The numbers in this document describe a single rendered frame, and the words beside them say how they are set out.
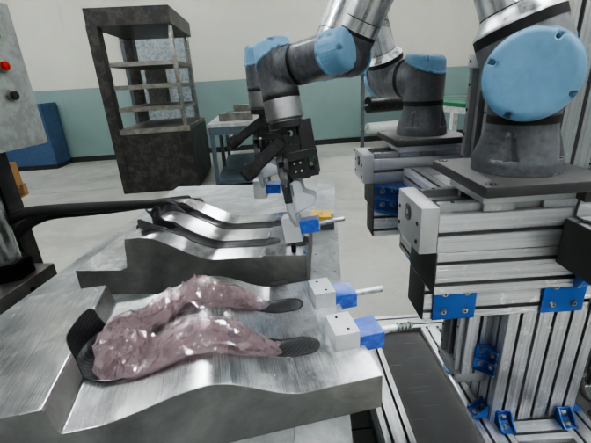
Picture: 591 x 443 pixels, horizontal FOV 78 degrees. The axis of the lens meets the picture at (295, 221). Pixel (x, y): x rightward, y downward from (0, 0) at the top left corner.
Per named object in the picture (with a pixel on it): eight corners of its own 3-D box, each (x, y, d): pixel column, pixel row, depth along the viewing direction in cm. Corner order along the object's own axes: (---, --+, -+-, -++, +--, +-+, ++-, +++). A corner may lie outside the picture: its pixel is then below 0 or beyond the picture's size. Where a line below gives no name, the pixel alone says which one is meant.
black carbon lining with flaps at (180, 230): (287, 227, 92) (284, 191, 89) (279, 255, 77) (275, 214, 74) (156, 229, 96) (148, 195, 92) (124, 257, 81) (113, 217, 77)
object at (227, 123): (268, 157, 631) (264, 102, 598) (272, 186, 455) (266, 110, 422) (228, 160, 627) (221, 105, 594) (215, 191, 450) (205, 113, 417)
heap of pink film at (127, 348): (267, 295, 65) (263, 256, 62) (287, 365, 49) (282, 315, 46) (113, 321, 61) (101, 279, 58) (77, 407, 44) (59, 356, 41)
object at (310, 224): (346, 228, 80) (342, 204, 79) (347, 233, 75) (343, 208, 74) (288, 237, 82) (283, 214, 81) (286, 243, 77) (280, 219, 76)
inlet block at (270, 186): (301, 192, 108) (300, 175, 106) (299, 198, 104) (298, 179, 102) (257, 193, 109) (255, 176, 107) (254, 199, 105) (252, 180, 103)
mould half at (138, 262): (312, 242, 100) (310, 194, 95) (308, 294, 76) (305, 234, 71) (138, 244, 105) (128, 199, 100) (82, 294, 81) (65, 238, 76)
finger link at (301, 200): (317, 223, 72) (310, 177, 72) (288, 228, 73) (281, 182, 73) (319, 223, 75) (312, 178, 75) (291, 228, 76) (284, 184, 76)
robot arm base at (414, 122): (435, 128, 122) (437, 98, 118) (455, 134, 108) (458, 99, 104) (390, 131, 122) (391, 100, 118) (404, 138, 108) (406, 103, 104)
